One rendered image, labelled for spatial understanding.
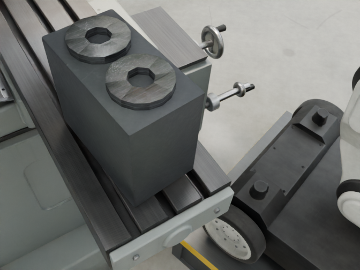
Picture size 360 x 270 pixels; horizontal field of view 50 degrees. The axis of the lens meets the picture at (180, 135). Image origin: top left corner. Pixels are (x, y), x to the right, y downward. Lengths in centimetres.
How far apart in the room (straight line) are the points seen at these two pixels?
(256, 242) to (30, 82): 68
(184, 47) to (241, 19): 153
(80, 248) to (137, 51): 100
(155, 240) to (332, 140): 83
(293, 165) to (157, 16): 62
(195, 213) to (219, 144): 131
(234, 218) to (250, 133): 99
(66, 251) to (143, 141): 101
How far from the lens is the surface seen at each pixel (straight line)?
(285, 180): 115
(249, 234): 105
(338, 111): 138
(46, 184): 119
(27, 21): 95
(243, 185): 109
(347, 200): 105
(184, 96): 49
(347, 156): 101
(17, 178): 111
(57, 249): 146
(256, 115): 207
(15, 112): 94
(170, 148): 54
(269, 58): 241
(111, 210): 61
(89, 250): 144
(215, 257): 121
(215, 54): 134
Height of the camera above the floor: 153
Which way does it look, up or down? 53 degrees down
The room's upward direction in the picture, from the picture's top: 5 degrees clockwise
